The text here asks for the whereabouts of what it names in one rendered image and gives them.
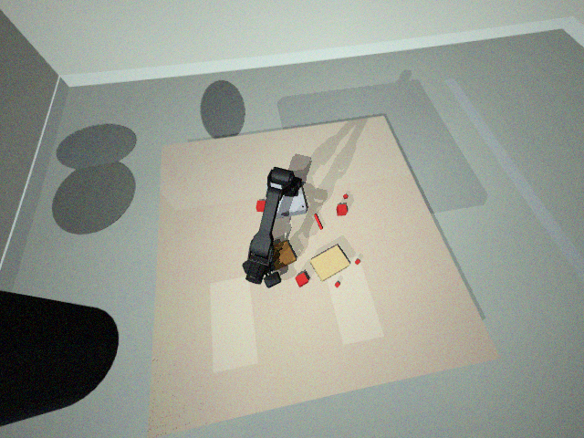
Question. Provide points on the beige flat square block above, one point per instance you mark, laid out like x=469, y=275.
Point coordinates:
x=329, y=263

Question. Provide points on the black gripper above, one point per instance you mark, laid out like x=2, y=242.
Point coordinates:
x=271, y=279

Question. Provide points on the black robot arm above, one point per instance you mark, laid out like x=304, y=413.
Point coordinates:
x=262, y=243

